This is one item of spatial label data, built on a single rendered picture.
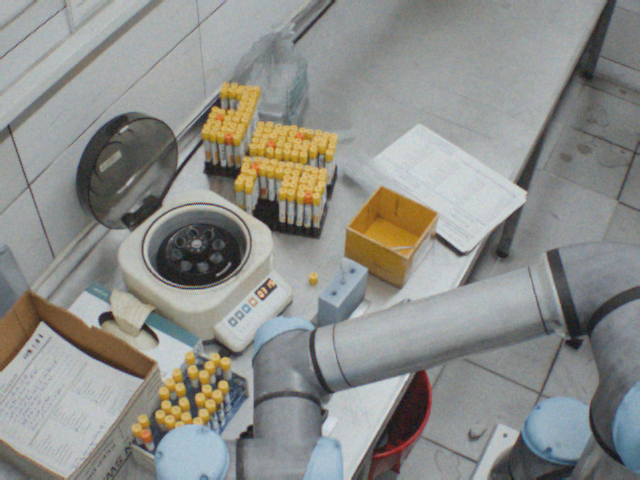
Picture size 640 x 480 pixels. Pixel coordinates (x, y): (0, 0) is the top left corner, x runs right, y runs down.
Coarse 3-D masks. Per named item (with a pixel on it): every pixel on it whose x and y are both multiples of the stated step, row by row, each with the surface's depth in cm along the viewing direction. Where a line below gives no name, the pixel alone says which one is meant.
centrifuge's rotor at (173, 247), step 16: (192, 224) 150; (208, 224) 152; (176, 240) 149; (192, 240) 146; (208, 240) 148; (224, 240) 148; (160, 256) 146; (176, 256) 147; (192, 256) 145; (208, 256) 147; (224, 256) 146; (240, 256) 148; (160, 272) 145; (176, 272) 143; (192, 272) 143; (208, 272) 143; (224, 272) 144
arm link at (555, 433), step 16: (544, 400) 114; (560, 400) 113; (576, 400) 113; (528, 416) 112; (544, 416) 111; (560, 416) 111; (576, 416) 111; (528, 432) 110; (544, 432) 109; (560, 432) 109; (576, 432) 109; (512, 448) 119; (528, 448) 110; (544, 448) 107; (560, 448) 107; (576, 448) 107; (512, 464) 118; (528, 464) 111; (544, 464) 108; (560, 464) 106
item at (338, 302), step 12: (336, 276) 144; (348, 276) 144; (360, 276) 144; (336, 288) 142; (348, 288) 143; (360, 288) 147; (324, 300) 141; (336, 300) 141; (348, 300) 144; (360, 300) 151; (324, 312) 144; (336, 312) 141; (348, 312) 147; (360, 312) 150; (312, 324) 149; (324, 324) 147
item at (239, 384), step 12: (204, 360) 136; (240, 372) 135; (216, 384) 133; (228, 384) 133; (240, 384) 137; (192, 396) 132; (240, 396) 135; (192, 408) 134; (216, 420) 129; (228, 420) 136; (156, 432) 127; (168, 432) 127; (216, 432) 131; (132, 444) 126; (144, 444) 126; (156, 444) 126; (144, 456) 126
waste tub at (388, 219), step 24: (384, 192) 159; (360, 216) 155; (384, 216) 164; (408, 216) 160; (432, 216) 156; (360, 240) 152; (384, 240) 161; (408, 240) 162; (432, 240) 159; (360, 264) 157; (384, 264) 152; (408, 264) 150
